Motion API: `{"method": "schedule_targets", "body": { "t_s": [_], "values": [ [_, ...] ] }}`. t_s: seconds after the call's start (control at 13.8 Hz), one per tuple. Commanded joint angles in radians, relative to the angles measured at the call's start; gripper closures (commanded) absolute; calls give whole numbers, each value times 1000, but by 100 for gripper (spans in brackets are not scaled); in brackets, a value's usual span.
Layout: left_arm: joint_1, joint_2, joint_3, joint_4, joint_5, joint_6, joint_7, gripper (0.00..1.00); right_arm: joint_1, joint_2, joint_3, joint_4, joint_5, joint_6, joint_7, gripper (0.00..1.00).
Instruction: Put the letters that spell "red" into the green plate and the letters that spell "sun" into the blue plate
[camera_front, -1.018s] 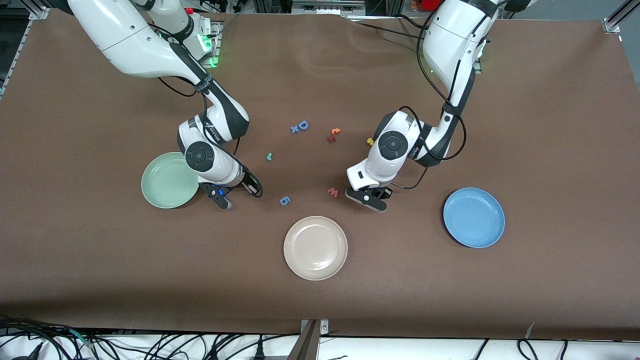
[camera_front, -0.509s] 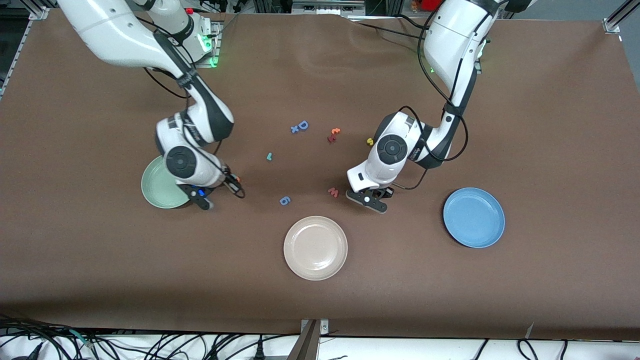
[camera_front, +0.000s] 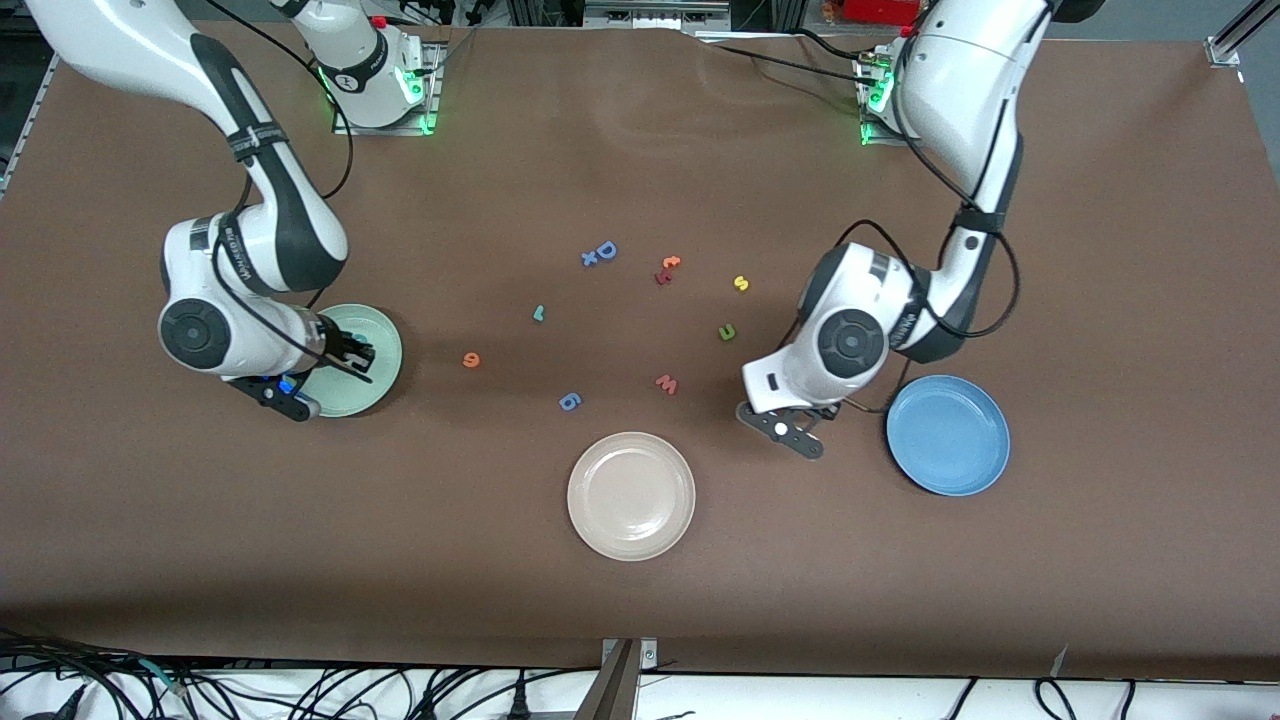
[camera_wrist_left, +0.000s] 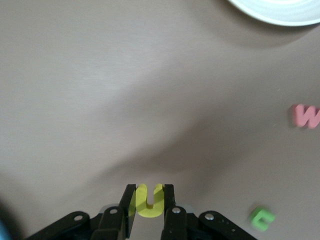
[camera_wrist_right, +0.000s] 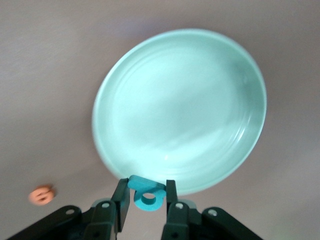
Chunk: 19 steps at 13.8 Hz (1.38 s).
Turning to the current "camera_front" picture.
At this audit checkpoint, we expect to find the aluminium cross rail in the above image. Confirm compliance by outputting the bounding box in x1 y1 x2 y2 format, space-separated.
583 0 733 31

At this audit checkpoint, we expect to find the red box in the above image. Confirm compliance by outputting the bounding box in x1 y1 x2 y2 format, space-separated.
843 0 923 26

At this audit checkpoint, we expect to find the metal table post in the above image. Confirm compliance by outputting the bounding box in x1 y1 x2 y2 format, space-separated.
575 637 658 720

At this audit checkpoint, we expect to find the pale green plate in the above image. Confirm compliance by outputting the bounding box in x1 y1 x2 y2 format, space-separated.
298 303 404 418

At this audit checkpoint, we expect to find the aluminium frame rail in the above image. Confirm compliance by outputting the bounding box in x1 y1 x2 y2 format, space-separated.
1205 0 1280 69

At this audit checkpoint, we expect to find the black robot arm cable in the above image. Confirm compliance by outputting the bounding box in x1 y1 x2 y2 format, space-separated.
200 0 376 386
840 40 1021 416

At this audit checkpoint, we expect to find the black table cable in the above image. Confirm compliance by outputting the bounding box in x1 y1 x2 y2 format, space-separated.
700 40 869 89
788 27 886 63

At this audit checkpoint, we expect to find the beige plate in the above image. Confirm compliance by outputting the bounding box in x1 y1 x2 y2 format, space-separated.
566 431 697 562

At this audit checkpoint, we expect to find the blue plate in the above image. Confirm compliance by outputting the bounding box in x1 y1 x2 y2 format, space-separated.
886 375 1011 497

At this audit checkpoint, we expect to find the teal cable connector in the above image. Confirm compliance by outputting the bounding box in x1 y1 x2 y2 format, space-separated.
138 658 187 697

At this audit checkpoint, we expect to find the black floor cable loop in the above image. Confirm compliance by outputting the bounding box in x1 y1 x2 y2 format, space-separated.
1033 677 1079 720

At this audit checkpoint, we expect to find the brown table mat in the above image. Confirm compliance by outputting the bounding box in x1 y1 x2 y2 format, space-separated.
0 15 1280 683

